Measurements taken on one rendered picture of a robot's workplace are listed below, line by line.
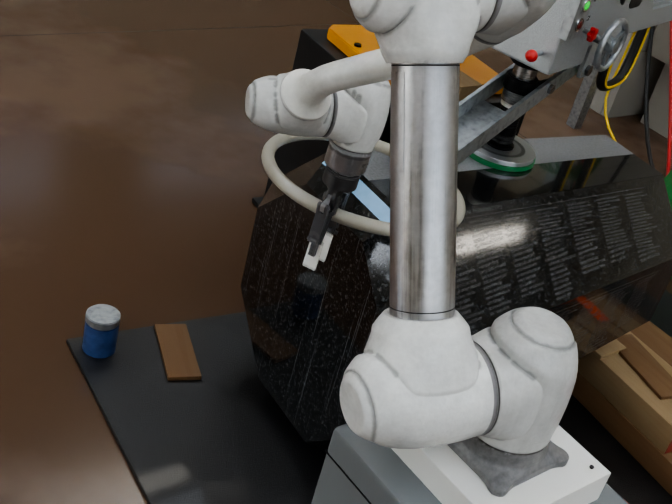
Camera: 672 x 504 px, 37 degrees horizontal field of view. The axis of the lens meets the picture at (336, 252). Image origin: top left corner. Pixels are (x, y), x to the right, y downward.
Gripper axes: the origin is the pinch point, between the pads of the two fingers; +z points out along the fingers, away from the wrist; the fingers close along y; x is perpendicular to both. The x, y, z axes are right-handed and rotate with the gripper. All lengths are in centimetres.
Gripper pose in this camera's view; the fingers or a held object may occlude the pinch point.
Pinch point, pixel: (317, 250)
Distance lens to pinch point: 217.9
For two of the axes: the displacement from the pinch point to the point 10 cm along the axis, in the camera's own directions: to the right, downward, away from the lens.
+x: -8.8, -4.2, 2.3
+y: 3.9, -3.5, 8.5
